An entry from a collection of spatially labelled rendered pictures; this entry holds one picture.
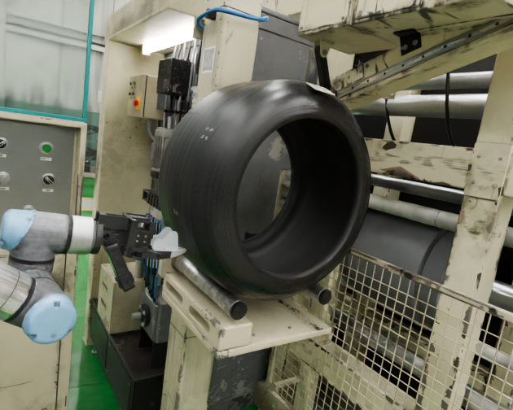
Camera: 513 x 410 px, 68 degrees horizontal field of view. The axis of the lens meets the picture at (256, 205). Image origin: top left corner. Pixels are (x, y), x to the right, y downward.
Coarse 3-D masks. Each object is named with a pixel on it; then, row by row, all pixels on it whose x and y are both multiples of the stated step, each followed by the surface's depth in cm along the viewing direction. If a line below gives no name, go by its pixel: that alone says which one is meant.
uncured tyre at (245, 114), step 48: (240, 96) 83; (288, 96) 84; (192, 144) 83; (240, 144) 79; (288, 144) 120; (336, 144) 113; (192, 192) 80; (288, 192) 127; (336, 192) 119; (192, 240) 84; (240, 240) 84; (288, 240) 124; (336, 240) 105; (240, 288) 90; (288, 288) 96
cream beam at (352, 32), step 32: (320, 0) 114; (352, 0) 105; (384, 0) 96; (416, 0) 88; (448, 0) 83; (480, 0) 79; (512, 0) 79; (320, 32) 115; (352, 32) 111; (384, 32) 107
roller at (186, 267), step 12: (180, 264) 111; (192, 264) 109; (192, 276) 105; (204, 276) 102; (204, 288) 98; (216, 288) 95; (216, 300) 93; (228, 300) 90; (240, 300) 89; (228, 312) 89; (240, 312) 89
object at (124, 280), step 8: (104, 248) 79; (112, 248) 78; (112, 256) 78; (120, 256) 79; (112, 264) 79; (120, 264) 79; (120, 272) 80; (128, 272) 81; (120, 280) 80; (128, 280) 81; (120, 288) 82; (128, 288) 81
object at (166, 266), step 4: (176, 256) 115; (160, 260) 114; (164, 260) 113; (168, 260) 114; (172, 260) 114; (160, 264) 114; (164, 264) 114; (168, 264) 114; (172, 264) 115; (160, 268) 114; (164, 268) 114; (168, 268) 115; (172, 268) 115; (176, 268) 116; (160, 272) 114; (164, 272) 114; (168, 272) 114; (172, 272) 116; (176, 272) 116; (180, 272) 117; (160, 276) 114; (164, 276) 114
